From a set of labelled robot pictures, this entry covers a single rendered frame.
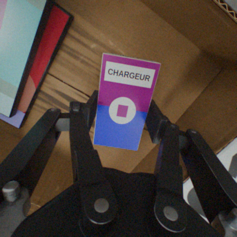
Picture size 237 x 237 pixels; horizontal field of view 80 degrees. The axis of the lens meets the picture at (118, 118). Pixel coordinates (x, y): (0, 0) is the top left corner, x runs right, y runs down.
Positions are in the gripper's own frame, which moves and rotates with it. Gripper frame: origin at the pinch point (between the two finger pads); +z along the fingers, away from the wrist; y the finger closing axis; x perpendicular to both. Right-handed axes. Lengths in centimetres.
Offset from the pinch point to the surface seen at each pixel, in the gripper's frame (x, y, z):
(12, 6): 9.4, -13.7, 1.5
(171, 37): 9.7, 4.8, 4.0
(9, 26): 7.4, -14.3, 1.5
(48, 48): 5.8, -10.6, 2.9
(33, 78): 1.6, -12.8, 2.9
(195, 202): -7.9, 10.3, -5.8
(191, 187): -5.9, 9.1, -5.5
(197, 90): 3.7, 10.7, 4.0
